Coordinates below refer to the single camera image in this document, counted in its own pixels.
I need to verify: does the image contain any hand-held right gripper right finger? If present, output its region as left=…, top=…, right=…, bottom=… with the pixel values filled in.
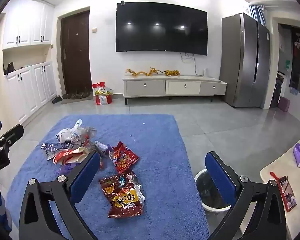
left=205, top=151, right=288, bottom=240

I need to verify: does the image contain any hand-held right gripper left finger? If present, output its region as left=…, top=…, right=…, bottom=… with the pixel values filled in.
left=19, top=151, right=102, bottom=240

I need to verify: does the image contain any white trash bin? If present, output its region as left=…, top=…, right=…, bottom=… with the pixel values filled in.
left=194, top=169, right=232, bottom=212

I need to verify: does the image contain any white plastic bag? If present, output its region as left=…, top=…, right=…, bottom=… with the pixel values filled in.
left=56, top=119, right=83, bottom=143

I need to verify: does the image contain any red white paper bag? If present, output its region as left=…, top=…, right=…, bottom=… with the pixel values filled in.
left=52, top=146, right=91, bottom=166

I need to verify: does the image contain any small purple wrapper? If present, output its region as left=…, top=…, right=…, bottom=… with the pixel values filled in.
left=94, top=141, right=113, bottom=157

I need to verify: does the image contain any white shoe cabinet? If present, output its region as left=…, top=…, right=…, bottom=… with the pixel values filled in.
left=1, top=0, right=57, bottom=127

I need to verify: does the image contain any clear plastic wrapper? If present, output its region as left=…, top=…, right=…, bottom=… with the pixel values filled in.
left=82, top=127, right=97, bottom=144

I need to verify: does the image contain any large dark red snack bag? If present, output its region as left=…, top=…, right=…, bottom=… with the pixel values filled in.
left=98, top=171, right=145, bottom=218

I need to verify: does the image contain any beige low table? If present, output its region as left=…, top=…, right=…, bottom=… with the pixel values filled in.
left=259, top=132, right=300, bottom=240

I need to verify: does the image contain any phone in red case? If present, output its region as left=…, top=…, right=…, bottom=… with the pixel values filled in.
left=270, top=172, right=297, bottom=212

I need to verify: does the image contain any grey door mat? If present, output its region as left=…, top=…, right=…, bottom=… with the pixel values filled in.
left=61, top=94, right=93, bottom=105

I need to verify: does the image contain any blue rug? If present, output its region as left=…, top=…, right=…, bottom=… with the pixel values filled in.
left=6, top=114, right=210, bottom=240

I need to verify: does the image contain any red gift bag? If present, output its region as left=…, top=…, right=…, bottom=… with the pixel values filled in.
left=92, top=81, right=113, bottom=105

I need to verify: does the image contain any purple stool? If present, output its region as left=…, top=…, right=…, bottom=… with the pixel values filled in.
left=278, top=97, right=291, bottom=112

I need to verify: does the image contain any white grey television stand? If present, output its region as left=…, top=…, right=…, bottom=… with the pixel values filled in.
left=122, top=76, right=228, bottom=105

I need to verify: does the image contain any brown entrance door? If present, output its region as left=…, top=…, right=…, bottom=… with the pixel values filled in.
left=61, top=10, right=90, bottom=95

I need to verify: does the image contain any washing machine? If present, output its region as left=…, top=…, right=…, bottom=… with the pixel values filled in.
left=270, top=72, right=285, bottom=108

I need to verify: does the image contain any long gold dragon figure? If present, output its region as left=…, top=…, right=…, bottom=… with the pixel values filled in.
left=126, top=68, right=148, bottom=77

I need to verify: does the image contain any silver refrigerator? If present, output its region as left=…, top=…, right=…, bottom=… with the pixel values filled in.
left=219, top=12, right=270, bottom=108

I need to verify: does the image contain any short gold dragon figure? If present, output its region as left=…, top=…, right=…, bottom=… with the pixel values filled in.
left=146, top=67, right=163, bottom=77

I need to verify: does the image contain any blue curtain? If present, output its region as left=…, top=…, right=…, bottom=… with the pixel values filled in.
left=249, top=4, right=267, bottom=27

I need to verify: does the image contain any black wall television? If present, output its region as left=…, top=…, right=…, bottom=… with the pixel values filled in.
left=115, top=2, right=208, bottom=56

